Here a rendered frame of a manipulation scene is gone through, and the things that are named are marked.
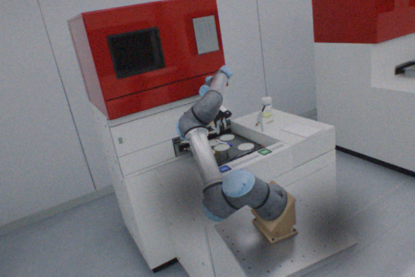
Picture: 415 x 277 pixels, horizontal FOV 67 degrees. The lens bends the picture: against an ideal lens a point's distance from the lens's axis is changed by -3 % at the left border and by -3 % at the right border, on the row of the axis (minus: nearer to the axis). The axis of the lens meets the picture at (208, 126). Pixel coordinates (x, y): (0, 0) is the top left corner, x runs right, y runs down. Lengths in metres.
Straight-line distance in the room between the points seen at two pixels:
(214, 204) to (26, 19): 2.56
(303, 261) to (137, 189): 1.20
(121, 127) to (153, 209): 0.61
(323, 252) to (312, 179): 0.76
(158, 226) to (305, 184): 1.02
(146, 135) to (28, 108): 1.63
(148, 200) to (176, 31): 1.09
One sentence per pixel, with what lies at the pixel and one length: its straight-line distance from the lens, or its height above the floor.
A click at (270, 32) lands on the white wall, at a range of 4.33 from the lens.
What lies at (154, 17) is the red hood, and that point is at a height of 1.73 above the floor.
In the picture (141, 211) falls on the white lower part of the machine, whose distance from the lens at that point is 2.21.
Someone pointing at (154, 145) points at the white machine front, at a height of 0.97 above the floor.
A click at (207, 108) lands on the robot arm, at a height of 1.31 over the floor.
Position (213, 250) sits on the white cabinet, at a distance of 1.76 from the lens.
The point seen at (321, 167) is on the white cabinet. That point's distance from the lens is 2.04.
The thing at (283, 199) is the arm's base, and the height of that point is 0.99.
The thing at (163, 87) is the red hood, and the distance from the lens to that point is 1.95.
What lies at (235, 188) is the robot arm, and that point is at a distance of 1.20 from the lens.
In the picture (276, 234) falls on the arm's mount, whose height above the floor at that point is 0.85.
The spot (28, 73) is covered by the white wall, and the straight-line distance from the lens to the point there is 3.35.
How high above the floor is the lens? 1.72
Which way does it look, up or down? 20 degrees down
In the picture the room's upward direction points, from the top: 9 degrees counter-clockwise
